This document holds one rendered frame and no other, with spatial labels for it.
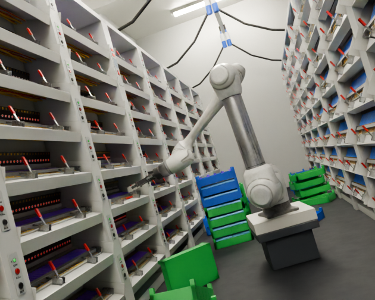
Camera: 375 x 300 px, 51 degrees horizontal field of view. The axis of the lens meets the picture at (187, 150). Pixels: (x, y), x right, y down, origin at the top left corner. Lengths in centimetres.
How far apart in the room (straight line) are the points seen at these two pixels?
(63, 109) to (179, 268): 100
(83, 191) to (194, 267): 73
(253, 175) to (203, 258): 57
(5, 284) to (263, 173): 121
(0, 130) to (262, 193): 115
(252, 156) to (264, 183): 15
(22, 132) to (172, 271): 107
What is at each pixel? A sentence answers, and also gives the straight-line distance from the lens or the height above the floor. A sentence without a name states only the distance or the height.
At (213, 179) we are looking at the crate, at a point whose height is 51.
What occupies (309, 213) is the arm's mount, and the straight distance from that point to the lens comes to 212.
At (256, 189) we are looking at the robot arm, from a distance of 188.
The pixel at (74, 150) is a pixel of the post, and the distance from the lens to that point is 191.
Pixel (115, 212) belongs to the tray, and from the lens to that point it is 201.
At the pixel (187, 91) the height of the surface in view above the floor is 168.
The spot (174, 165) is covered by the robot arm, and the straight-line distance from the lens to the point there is 224.
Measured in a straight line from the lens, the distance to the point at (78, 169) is 188.
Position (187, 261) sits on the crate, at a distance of 216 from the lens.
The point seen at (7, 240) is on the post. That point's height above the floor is 56.
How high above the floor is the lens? 60
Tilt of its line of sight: 3 degrees up
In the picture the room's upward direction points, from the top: 16 degrees counter-clockwise
